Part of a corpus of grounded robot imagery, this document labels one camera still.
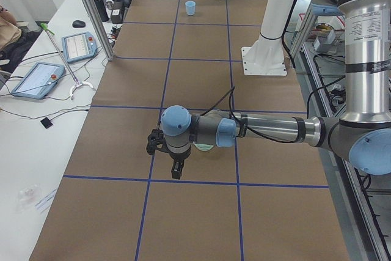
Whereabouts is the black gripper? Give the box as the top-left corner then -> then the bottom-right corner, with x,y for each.
169,147 -> 191,179

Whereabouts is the grey metal box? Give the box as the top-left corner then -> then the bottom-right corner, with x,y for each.
313,30 -> 335,53

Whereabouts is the green ceramic bowl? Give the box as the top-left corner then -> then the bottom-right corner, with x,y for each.
194,143 -> 214,152

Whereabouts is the black computer mouse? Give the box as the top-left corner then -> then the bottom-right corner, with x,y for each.
72,20 -> 86,28

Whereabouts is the small black square sensor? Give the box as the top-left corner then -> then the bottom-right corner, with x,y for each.
40,117 -> 53,129

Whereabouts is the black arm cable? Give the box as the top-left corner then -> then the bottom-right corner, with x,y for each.
203,86 -> 346,144

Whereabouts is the teach pendant tablet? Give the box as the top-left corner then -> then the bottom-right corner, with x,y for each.
11,62 -> 65,100
62,32 -> 97,63

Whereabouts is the aluminium frame post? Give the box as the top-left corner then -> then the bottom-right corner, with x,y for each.
81,0 -> 114,61

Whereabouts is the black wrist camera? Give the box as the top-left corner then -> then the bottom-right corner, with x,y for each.
146,129 -> 168,156

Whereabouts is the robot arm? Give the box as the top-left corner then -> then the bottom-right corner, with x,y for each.
147,0 -> 390,179

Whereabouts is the clear plastic bag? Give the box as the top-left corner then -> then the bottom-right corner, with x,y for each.
16,184 -> 41,212

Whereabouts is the far teach pendant tablet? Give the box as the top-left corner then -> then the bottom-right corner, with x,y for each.
62,32 -> 97,63

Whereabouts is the white pedestal column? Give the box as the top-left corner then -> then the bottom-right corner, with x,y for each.
241,0 -> 295,76

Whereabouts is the black water bottle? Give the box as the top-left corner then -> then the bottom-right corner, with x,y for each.
94,0 -> 109,22

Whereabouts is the near teach pendant tablet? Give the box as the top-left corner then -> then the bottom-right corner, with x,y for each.
11,62 -> 65,100

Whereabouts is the blue plastic cup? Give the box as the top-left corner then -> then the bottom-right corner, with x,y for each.
185,1 -> 196,16

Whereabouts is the black box with label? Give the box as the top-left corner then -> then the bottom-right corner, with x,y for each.
111,0 -> 131,24

